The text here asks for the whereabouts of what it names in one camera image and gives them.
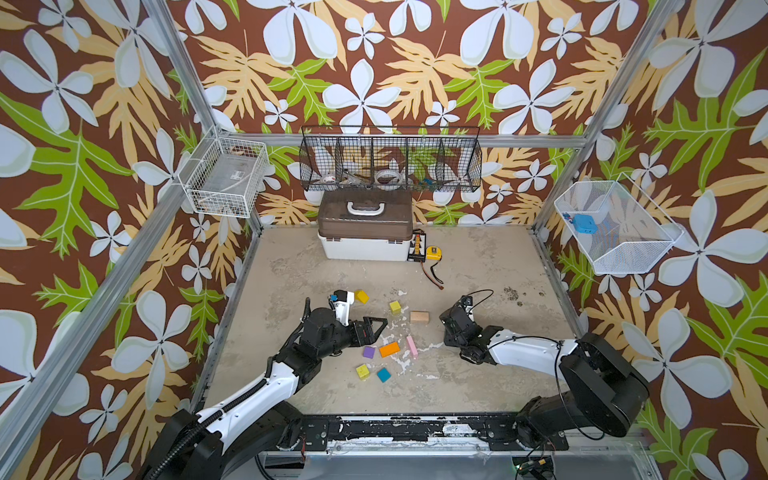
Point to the white wire basket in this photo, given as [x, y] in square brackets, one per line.
[223, 174]
[634, 232]

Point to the white wire basket right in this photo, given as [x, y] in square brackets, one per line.
[634, 232]

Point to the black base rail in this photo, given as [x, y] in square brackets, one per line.
[496, 431]

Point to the lime cube block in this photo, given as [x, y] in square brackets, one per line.
[363, 372]
[395, 307]

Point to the pink rectangular wood block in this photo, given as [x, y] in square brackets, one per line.
[412, 347]

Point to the aluminium frame post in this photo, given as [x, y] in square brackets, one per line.
[630, 65]

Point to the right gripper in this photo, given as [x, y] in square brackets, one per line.
[455, 330]

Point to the blue small device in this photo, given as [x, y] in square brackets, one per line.
[584, 224]

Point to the yellow tape measure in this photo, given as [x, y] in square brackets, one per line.
[433, 253]

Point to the orange rectangular wood block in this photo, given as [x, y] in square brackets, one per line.
[389, 349]

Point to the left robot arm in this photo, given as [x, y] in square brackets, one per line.
[195, 445]

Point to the teal cube wood block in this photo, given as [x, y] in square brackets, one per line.
[384, 375]

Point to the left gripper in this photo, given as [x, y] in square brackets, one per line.
[358, 330]

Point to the white wire basket left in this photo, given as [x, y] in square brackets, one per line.
[223, 174]

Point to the lime cube block front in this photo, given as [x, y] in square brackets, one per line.
[363, 372]

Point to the lime cube block middle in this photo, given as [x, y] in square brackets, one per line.
[395, 307]

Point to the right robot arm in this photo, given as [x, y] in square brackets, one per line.
[596, 386]

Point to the white storage box brown lid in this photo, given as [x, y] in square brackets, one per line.
[366, 224]

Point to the black wire wall basket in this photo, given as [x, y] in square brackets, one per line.
[416, 158]

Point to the yellow triangular wood block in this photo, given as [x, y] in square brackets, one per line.
[361, 296]

